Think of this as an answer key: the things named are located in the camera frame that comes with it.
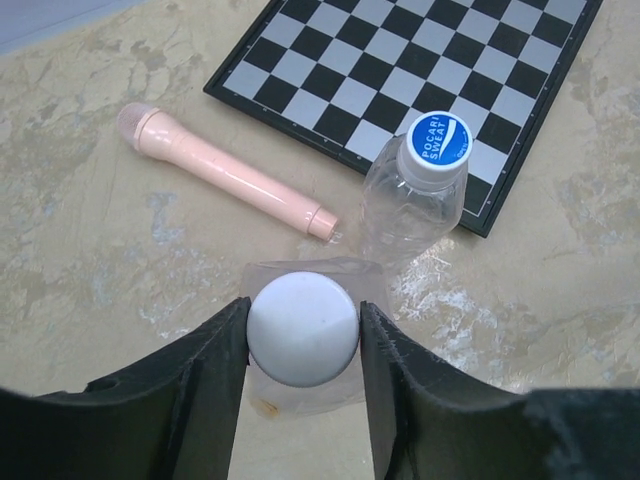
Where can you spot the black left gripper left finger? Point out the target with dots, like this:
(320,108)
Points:
(170,415)

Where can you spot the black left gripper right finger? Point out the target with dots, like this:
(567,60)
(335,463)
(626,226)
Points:
(429,420)

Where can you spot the clear plastic bottle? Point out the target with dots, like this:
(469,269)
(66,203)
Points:
(399,222)
(364,281)

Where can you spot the black white checkerboard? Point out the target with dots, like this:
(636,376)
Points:
(343,77)

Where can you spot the pink cylindrical handle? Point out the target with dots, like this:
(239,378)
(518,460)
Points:
(158,135)

